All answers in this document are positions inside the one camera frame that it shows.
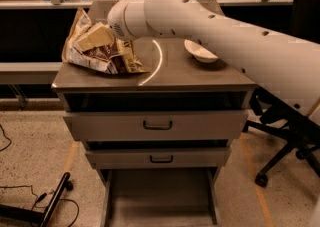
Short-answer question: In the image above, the brown chip bag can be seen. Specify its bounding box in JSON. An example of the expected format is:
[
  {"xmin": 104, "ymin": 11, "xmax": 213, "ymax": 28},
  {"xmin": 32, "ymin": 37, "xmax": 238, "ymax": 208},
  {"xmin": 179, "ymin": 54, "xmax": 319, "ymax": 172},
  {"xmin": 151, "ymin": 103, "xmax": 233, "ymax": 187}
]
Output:
[{"xmin": 62, "ymin": 8, "xmax": 148, "ymax": 75}]

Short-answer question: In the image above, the bottom drawer with handle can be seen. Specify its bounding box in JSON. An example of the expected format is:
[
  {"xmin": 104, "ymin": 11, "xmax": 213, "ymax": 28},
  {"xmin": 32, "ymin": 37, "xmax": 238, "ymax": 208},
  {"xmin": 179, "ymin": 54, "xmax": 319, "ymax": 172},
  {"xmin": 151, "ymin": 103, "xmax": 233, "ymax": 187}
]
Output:
[{"xmin": 86, "ymin": 148, "xmax": 231, "ymax": 169}]

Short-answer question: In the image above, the black office chair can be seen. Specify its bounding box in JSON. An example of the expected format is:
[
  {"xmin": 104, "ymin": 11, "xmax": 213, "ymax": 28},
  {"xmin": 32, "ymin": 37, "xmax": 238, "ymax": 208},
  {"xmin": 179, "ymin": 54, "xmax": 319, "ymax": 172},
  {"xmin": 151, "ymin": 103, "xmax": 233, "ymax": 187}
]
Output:
[{"xmin": 243, "ymin": 0, "xmax": 320, "ymax": 187}]

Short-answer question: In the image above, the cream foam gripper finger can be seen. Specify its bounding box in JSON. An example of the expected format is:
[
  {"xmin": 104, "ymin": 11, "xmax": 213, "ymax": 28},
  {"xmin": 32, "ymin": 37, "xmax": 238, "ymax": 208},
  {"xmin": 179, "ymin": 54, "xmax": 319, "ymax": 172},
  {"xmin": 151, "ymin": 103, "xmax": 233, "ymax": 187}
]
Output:
[{"xmin": 73, "ymin": 23, "xmax": 115, "ymax": 52}]

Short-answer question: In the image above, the grey drawer cabinet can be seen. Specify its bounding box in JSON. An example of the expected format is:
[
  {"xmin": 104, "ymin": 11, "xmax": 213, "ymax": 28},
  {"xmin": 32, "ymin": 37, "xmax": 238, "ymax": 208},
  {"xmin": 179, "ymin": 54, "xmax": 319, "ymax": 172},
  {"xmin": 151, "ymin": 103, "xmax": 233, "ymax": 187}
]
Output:
[{"xmin": 52, "ymin": 38, "xmax": 255, "ymax": 227}]

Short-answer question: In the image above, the black stand leg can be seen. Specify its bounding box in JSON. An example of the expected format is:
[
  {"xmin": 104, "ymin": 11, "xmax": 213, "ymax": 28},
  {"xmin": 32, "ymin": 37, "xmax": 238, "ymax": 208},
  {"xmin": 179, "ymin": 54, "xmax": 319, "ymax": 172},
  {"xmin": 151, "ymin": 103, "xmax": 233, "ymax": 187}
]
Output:
[{"xmin": 0, "ymin": 172, "xmax": 74, "ymax": 227}]

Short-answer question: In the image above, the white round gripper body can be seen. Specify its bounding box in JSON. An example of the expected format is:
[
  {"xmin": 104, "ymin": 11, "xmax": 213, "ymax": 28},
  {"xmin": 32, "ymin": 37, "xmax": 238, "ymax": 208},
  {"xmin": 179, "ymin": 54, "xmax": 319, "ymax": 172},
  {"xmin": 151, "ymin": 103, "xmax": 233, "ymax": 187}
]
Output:
[{"xmin": 107, "ymin": 0, "xmax": 129, "ymax": 40}]

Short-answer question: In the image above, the black floor cable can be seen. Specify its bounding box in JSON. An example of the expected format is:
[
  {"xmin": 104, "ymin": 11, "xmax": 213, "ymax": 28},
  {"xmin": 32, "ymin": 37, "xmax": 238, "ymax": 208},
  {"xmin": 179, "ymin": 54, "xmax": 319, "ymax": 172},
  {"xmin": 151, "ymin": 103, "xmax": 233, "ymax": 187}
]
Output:
[{"xmin": 0, "ymin": 124, "xmax": 80, "ymax": 227}]

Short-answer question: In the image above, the grey side bench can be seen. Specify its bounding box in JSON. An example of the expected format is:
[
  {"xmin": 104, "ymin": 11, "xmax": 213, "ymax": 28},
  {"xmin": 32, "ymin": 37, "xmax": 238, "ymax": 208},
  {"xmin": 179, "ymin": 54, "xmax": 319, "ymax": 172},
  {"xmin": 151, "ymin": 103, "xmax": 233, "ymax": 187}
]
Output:
[{"xmin": 0, "ymin": 62, "xmax": 61, "ymax": 85}]

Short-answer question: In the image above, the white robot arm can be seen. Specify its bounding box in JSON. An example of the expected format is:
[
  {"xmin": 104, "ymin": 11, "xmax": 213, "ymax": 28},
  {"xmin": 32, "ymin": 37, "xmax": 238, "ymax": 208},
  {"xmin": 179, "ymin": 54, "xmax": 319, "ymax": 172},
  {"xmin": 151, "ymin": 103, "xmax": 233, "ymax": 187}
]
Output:
[{"xmin": 76, "ymin": 0, "xmax": 320, "ymax": 142}]

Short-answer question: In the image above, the drawer with handle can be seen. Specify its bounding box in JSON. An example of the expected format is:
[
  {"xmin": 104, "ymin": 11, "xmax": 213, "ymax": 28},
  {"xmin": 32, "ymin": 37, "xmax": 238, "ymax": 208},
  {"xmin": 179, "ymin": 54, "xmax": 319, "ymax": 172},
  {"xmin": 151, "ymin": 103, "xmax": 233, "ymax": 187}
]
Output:
[
  {"xmin": 86, "ymin": 148, "xmax": 231, "ymax": 169},
  {"xmin": 64, "ymin": 110, "xmax": 248, "ymax": 141}
]

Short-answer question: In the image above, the white paper bowl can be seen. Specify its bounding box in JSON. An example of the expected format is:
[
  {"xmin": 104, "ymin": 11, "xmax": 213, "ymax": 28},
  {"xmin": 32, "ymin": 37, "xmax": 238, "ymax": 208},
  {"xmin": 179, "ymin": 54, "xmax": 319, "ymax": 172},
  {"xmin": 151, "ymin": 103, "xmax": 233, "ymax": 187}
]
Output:
[{"xmin": 184, "ymin": 40, "xmax": 218, "ymax": 63}]

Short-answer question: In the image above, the middle drawer with handle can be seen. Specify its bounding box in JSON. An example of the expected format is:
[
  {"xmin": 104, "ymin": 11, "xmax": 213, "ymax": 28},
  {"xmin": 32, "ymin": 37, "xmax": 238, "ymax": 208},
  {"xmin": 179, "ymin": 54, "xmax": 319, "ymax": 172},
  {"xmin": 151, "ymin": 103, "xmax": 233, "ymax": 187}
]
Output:
[{"xmin": 64, "ymin": 110, "xmax": 248, "ymax": 141}]

